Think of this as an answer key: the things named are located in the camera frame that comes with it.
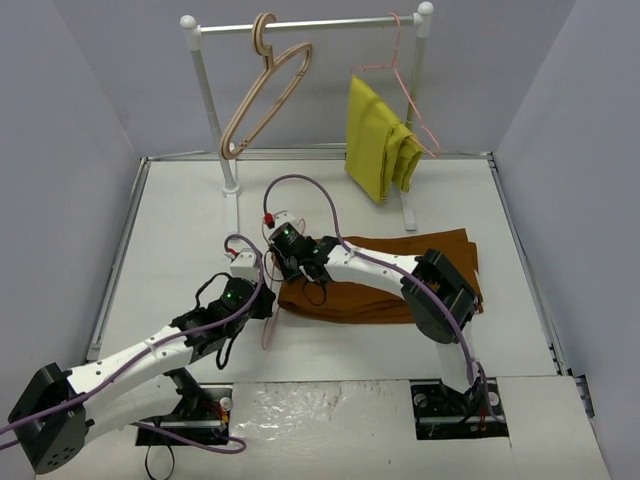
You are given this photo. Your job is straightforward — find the brown trousers with striped waistband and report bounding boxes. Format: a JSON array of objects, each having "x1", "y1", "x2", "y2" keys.
[{"x1": 278, "y1": 229, "x2": 481, "y2": 324}]

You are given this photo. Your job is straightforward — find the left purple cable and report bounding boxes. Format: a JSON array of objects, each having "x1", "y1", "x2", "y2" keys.
[{"x1": 0, "y1": 233, "x2": 266, "y2": 454}]

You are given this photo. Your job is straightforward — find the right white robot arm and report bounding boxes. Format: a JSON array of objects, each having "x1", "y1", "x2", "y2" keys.
[{"x1": 269, "y1": 226, "x2": 483, "y2": 413}]

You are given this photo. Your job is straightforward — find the pink wire hanger holding trousers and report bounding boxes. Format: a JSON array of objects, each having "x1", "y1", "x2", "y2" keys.
[{"x1": 350, "y1": 1, "x2": 441, "y2": 159}]

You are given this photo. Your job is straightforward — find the white and silver clothes rack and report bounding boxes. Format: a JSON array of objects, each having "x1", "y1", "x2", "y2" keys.
[{"x1": 180, "y1": 13, "x2": 417, "y2": 233}]

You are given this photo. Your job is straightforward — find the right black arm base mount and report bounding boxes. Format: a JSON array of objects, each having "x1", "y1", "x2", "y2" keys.
[{"x1": 410, "y1": 379, "x2": 509, "y2": 441}]

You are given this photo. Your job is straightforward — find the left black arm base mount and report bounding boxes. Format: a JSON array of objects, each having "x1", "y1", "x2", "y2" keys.
[{"x1": 134, "y1": 382, "x2": 234, "y2": 477}]

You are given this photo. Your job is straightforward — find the yellow-green folded trousers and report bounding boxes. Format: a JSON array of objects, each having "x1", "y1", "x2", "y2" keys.
[{"x1": 345, "y1": 76, "x2": 423, "y2": 204}]

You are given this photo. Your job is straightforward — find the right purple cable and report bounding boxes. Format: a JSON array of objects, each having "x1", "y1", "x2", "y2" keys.
[{"x1": 262, "y1": 174, "x2": 501, "y2": 419}]

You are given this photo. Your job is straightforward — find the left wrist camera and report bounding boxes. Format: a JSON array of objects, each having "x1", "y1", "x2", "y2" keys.
[{"x1": 225, "y1": 248, "x2": 262, "y2": 282}]

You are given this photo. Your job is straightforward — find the wooden clothes hanger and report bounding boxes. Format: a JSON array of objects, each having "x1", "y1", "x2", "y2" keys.
[{"x1": 218, "y1": 11, "x2": 317, "y2": 161}]

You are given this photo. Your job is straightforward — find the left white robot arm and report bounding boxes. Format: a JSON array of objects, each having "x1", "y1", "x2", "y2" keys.
[{"x1": 7, "y1": 276, "x2": 276, "y2": 475}]

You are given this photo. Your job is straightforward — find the purple cable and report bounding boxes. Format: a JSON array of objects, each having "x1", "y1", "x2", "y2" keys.
[
  {"x1": 262, "y1": 174, "x2": 501, "y2": 419},
  {"x1": 0, "y1": 233, "x2": 266, "y2": 454}
]

